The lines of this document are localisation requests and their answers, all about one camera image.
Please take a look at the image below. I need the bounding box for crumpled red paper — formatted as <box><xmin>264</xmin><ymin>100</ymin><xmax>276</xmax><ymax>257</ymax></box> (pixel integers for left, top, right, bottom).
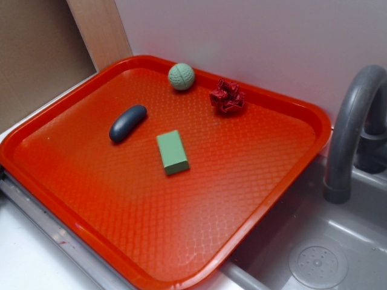
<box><xmin>209</xmin><ymin>78</ymin><xmax>245</xmax><ymax>114</ymax></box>

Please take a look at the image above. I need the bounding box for green rectangular block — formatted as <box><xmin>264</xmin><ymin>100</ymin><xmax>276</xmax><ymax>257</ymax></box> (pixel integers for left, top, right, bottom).
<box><xmin>157</xmin><ymin>130</ymin><xmax>190</xmax><ymax>175</ymax></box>

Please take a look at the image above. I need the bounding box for orange plastic tray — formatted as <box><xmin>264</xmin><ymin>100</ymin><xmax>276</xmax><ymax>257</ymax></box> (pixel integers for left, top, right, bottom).
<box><xmin>1</xmin><ymin>56</ymin><xmax>331</xmax><ymax>289</ymax></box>

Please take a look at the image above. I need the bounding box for dark blue oblong object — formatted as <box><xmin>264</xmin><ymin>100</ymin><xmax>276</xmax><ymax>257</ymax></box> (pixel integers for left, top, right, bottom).
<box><xmin>109</xmin><ymin>105</ymin><xmax>148</xmax><ymax>143</ymax></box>

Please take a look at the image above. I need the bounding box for green dimpled ball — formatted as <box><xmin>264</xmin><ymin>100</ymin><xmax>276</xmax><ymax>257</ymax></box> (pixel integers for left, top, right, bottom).
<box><xmin>167</xmin><ymin>63</ymin><xmax>195</xmax><ymax>91</ymax></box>

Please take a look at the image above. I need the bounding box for grey plastic sink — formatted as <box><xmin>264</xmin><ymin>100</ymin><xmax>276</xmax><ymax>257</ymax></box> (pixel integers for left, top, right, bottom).
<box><xmin>221</xmin><ymin>156</ymin><xmax>386</xmax><ymax>289</ymax></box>

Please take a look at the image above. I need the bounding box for grey curved faucet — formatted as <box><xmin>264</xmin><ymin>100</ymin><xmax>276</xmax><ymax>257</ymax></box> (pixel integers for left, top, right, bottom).
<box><xmin>324</xmin><ymin>65</ymin><xmax>386</xmax><ymax>204</ymax></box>

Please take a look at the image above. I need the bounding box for round sink drain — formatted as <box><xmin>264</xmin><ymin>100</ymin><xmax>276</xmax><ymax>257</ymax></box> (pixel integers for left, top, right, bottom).
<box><xmin>288</xmin><ymin>239</ymin><xmax>348</xmax><ymax>289</ymax></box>

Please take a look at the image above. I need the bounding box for brown cardboard panel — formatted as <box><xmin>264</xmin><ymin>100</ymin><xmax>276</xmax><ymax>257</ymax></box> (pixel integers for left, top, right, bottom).
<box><xmin>1</xmin><ymin>1</ymin><xmax>96</xmax><ymax>132</ymax></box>

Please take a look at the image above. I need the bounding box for light wooden post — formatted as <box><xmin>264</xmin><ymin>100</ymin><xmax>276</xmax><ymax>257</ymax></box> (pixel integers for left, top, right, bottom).
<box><xmin>67</xmin><ymin>0</ymin><xmax>132</xmax><ymax>71</ymax></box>

